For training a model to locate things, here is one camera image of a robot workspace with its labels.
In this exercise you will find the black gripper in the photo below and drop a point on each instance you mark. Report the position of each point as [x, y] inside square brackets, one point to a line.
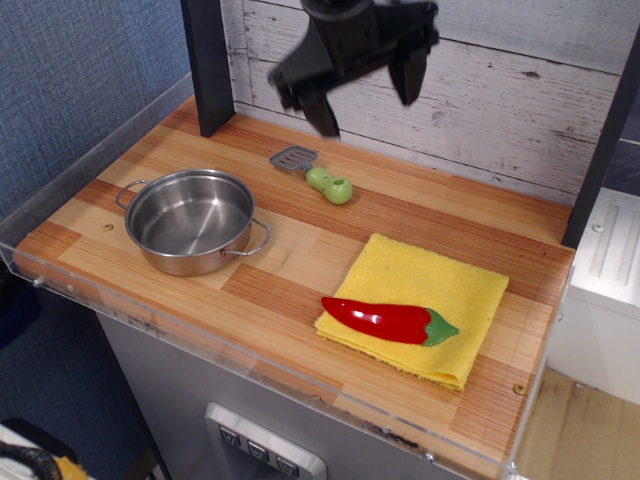
[346, 40]

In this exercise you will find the green handled grey spatula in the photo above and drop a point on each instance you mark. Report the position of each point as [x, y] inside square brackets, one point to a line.
[337, 190]

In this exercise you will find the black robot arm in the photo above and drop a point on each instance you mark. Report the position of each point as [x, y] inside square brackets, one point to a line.
[346, 40]

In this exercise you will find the yellow folded cloth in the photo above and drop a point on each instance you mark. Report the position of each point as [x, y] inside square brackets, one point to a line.
[391, 272]

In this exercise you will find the stainless steel pot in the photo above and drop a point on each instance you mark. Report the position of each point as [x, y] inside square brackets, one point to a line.
[192, 222]

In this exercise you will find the red toy chili pepper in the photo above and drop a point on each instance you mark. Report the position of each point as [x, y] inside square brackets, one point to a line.
[400, 323]

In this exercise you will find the clear acrylic table guard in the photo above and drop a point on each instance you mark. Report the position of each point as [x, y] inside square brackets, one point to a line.
[261, 312]

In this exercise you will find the white ribbed box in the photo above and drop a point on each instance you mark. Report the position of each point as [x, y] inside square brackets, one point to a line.
[596, 340]

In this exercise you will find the grey toy fridge cabinet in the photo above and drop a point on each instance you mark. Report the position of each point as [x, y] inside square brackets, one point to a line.
[172, 386]

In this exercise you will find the silver dispenser button panel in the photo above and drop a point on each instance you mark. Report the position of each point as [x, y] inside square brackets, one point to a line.
[246, 450]

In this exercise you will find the black and yellow bag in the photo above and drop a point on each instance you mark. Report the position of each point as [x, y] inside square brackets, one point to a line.
[28, 452]

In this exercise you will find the black left vertical post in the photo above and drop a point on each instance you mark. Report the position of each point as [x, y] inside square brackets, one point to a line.
[206, 43]

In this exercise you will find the black vertical post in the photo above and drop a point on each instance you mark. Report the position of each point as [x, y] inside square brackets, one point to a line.
[611, 133]
[206, 43]

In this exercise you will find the black right vertical post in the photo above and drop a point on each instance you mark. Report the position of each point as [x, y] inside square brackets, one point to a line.
[611, 133]

